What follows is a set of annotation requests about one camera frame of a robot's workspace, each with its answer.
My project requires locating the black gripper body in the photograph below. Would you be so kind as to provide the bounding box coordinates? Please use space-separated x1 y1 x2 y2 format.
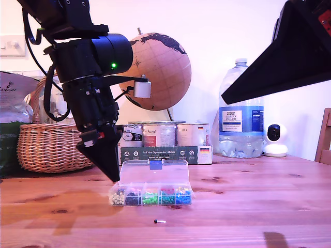
62 76 119 146

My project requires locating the tin can black label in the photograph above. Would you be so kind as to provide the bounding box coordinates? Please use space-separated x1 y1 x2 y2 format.
120 124 144 148

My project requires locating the white plastic bottle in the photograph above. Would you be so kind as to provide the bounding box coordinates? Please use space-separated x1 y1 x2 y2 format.
50 86 65 116

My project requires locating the tin can red label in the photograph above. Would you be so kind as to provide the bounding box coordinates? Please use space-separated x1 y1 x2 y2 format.
143 123 177 148

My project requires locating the white pin heap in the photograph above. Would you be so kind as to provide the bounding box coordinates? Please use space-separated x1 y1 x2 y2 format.
110 194 127 207

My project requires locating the large clear water bottle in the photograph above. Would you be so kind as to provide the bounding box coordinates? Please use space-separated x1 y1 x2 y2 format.
219 58 266 159

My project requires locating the green cardboard can tray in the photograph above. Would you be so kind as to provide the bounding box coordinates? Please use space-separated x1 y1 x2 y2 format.
119 146 214 166

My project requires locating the clear plastic pin box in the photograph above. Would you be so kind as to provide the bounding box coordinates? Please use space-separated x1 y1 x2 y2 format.
109 159 196 207

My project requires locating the black pin heap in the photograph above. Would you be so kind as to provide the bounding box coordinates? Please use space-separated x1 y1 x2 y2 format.
126 193 143 207

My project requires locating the green pin heap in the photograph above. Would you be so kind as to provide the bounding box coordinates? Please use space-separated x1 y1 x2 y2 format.
142 194 160 206

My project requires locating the wooden chair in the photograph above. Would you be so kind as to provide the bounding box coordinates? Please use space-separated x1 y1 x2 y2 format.
314 107 331 166

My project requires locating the tin can white label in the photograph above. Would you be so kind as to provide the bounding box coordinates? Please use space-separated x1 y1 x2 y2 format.
176 123 210 147

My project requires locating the teal pin heap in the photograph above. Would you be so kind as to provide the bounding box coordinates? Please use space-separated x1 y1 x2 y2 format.
161 195 177 206

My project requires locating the white green pet food bag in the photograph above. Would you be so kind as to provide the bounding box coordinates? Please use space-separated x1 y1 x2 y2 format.
0 71 39 179

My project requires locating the cork globe on stand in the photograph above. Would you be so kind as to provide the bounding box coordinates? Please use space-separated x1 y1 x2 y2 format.
117 27 192 125

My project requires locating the light blue pin heap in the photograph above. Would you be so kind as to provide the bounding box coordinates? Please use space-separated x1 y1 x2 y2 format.
176 194 193 206

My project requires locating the thin black camera cable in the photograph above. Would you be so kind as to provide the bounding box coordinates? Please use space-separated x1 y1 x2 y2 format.
113 86 135 102

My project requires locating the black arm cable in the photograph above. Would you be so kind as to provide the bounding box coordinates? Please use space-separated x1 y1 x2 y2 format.
22 7 71 122

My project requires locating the small white round camera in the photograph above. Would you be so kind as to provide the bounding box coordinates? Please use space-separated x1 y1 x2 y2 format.
263 123 289 158

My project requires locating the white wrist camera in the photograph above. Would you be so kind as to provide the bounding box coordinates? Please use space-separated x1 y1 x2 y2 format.
103 73 153 99

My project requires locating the wicker basket with handle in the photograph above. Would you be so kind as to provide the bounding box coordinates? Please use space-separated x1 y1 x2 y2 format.
17 74 95 173

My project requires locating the white wall light switch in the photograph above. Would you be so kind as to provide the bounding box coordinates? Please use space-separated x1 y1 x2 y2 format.
0 35 26 58

